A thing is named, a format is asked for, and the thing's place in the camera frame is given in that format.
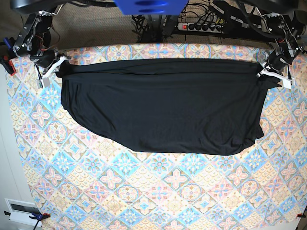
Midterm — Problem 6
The white power strip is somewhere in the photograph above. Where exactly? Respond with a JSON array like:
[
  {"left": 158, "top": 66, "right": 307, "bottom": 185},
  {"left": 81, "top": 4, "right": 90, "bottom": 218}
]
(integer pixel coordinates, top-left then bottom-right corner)
[{"left": 177, "top": 23, "right": 223, "bottom": 33}]

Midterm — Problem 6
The lower left table clamp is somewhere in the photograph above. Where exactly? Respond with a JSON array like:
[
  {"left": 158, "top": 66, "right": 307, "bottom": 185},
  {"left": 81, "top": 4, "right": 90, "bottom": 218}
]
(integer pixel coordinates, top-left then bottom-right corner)
[{"left": 4, "top": 211, "right": 50, "bottom": 230}]

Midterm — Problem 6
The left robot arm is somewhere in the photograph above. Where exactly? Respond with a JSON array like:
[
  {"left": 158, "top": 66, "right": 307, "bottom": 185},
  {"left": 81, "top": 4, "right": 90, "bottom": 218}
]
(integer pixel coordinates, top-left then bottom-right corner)
[{"left": 257, "top": 9, "right": 304, "bottom": 88}]

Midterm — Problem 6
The white wall outlet box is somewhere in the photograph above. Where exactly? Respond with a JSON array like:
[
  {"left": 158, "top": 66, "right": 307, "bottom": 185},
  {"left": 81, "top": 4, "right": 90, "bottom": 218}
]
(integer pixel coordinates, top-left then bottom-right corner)
[{"left": 5, "top": 198, "right": 39, "bottom": 226}]

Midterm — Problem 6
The upper left table clamp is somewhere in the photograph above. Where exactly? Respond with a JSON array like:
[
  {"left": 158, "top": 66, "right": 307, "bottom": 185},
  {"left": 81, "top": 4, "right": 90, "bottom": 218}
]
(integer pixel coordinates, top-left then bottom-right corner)
[{"left": 0, "top": 37, "right": 16, "bottom": 76}]

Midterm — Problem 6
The black long-sleeve t-shirt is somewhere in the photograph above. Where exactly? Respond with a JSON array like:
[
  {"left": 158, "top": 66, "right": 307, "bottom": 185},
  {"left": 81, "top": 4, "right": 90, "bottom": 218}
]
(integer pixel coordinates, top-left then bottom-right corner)
[{"left": 57, "top": 58, "right": 279, "bottom": 156}]

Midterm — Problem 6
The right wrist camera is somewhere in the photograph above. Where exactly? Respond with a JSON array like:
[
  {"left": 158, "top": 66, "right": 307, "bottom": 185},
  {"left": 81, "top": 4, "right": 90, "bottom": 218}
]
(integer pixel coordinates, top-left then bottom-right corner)
[{"left": 36, "top": 78, "right": 50, "bottom": 89}]

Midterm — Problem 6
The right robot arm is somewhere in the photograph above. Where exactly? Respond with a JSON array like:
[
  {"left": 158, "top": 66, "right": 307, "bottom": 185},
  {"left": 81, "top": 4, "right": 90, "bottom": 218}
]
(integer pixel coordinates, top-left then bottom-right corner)
[{"left": 12, "top": 7, "right": 71, "bottom": 77}]

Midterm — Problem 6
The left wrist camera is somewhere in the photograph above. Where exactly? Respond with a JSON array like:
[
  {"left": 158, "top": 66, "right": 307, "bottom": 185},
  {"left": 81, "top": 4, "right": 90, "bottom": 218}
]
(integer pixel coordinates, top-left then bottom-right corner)
[{"left": 282, "top": 79, "right": 293, "bottom": 89}]

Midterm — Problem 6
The patterned tile tablecloth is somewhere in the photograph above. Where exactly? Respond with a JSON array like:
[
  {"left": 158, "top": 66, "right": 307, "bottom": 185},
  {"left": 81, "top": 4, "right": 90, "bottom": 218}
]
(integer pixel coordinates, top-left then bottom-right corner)
[{"left": 6, "top": 55, "right": 307, "bottom": 230}]

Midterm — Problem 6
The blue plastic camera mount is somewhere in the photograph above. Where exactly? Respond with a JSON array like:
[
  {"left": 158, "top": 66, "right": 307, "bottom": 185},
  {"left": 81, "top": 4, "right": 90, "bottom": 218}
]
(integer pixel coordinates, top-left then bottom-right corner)
[{"left": 114, "top": 0, "right": 188, "bottom": 15}]

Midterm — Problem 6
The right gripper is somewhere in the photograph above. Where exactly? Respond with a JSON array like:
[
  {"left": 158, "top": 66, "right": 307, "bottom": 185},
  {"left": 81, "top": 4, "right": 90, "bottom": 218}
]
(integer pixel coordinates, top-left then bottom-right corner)
[{"left": 30, "top": 49, "right": 71, "bottom": 78}]

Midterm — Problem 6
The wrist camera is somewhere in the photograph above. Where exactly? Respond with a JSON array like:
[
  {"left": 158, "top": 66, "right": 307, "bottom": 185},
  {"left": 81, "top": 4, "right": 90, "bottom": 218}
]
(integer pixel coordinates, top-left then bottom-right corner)
[
  {"left": 282, "top": 79, "right": 293, "bottom": 89},
  {"left": 36, "top": 78, "right": 50, "bottom": 89}
]

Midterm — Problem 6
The lower right table clamp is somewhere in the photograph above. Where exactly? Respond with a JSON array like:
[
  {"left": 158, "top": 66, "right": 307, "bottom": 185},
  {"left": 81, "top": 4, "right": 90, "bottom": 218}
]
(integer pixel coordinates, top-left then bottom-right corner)
[{"left": 296, "top": 213, "right": 306, "bottom": 219}]

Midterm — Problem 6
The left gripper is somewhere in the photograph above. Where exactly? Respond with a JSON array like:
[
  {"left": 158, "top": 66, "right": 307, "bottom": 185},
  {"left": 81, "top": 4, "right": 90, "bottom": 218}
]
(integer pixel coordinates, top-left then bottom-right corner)
[{"left": 257, "top": 51, "right": 292, "bottom": 81}]

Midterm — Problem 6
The table clamp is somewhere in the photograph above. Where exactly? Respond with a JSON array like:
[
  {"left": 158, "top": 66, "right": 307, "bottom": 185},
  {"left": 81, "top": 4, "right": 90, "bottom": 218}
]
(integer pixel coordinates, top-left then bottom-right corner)
[
  {"left": 296, "top": 213, "right": 306, "bottom": 219},
  {"left": 4, "top": 211, "right": 50, "bottom": 230},
  {"left": 0, "top": 37, "right": 16, "bottom": 76}
]

